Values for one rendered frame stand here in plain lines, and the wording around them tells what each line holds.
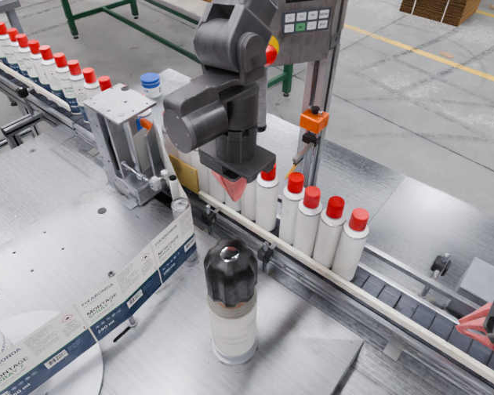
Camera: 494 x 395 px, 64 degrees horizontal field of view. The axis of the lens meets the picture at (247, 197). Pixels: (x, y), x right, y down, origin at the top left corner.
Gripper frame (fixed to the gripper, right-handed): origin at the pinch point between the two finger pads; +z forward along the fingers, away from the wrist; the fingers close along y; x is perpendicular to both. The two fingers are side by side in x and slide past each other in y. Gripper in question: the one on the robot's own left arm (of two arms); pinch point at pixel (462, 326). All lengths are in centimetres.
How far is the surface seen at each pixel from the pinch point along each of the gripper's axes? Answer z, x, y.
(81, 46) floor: 299, -207, -121
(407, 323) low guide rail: 7.2, -4.7, 4.6
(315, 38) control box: -1, -60, -9
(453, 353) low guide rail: 1.4, 2.4, 4.5
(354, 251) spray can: 10.4, -21.5, 2.2
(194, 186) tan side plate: 45, -50, 5
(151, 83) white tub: 82, -89, -26
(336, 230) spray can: 11.4, -27.0, 2.0
